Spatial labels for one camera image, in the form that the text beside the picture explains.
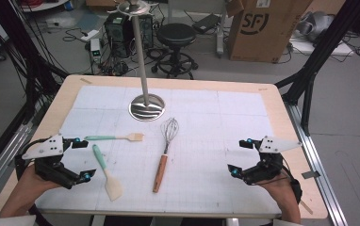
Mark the large brown cardboard box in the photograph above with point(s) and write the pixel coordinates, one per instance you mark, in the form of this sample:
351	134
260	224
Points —
263	44

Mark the white stand post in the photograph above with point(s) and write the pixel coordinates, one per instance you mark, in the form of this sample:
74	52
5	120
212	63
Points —
220	31

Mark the beige tape strip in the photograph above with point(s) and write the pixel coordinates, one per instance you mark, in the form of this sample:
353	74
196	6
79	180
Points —
307	208
86	80

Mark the white floor board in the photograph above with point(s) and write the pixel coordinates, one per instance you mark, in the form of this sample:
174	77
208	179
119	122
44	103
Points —
335	49

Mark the white device with green display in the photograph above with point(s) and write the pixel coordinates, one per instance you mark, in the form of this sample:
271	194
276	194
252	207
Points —
95	47

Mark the small brown cardboard box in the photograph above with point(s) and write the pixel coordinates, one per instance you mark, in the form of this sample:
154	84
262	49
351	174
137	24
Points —
102	2

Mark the aluminium rail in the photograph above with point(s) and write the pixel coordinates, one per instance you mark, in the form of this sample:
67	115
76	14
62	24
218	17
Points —
2	157
319	163

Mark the person's right hand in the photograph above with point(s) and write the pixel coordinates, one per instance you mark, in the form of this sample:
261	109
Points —
281	190

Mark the white table leg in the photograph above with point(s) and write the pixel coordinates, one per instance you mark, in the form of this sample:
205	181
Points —
232	222
98	221

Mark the white round table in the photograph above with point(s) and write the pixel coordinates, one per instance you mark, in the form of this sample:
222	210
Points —
46	4

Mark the steel utensil stand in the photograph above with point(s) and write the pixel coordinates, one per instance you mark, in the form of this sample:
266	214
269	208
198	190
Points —
140	56

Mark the black computer tower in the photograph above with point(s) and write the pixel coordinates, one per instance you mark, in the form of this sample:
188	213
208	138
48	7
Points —
118	34

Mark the person's left hand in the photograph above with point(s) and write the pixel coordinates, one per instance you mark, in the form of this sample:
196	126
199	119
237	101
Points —
35	186

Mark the grey tape piece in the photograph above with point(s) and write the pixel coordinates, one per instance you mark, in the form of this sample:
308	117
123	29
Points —
310	174

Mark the grey rounded shell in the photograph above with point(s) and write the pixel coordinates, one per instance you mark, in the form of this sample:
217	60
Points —
314	25

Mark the white grid mat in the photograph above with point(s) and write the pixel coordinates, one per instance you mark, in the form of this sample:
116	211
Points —
200	125

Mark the white power strip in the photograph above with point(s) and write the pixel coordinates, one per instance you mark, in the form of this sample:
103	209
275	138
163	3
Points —
89	35

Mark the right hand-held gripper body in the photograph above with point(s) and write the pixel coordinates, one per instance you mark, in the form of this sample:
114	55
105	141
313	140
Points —
267	166

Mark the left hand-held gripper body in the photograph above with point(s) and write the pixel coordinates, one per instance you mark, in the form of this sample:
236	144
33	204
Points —
43	147

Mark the black round stool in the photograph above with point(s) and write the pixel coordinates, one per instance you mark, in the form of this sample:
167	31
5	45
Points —
176	34

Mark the black flat case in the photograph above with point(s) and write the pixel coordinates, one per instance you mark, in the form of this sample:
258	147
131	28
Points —
206	22

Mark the black metal frame stand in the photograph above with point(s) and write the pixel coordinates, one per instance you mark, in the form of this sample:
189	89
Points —
325	40

